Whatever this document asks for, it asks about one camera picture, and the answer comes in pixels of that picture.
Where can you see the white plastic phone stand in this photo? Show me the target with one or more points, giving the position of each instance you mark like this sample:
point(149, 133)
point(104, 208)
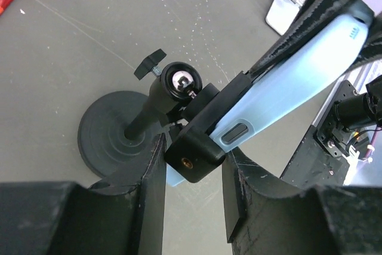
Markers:
point(282, 13)

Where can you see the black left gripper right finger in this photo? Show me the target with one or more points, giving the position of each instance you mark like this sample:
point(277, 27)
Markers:
point(266, 215)

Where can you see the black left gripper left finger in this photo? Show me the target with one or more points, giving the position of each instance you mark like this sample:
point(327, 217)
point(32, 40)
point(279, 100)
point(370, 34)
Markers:
point(120, 214)

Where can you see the black round-base phone stand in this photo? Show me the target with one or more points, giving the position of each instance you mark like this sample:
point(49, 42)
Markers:
point(119, 126)

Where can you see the light blue smartphone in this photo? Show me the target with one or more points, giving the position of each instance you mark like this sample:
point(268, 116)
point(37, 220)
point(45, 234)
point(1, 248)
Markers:
point(246, 107)

